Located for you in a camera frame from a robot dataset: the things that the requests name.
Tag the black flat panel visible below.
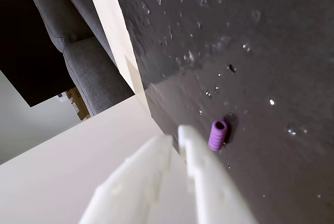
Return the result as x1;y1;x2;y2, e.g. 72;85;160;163
0;0;77;108

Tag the brown cardboard box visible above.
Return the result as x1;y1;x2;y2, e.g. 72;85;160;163
66;86;91;121

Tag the purple ribbed pen grip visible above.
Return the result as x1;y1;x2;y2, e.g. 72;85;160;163
208;119;229;152

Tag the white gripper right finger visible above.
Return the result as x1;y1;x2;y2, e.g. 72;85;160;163
177;125;259;224

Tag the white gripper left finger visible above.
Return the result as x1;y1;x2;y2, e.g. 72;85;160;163
78;134;174;224

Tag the dark grey table mat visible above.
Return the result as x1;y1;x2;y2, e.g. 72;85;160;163
109;0;334;224

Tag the grey fabric sofa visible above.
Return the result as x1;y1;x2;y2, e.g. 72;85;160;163
27;0;136;116

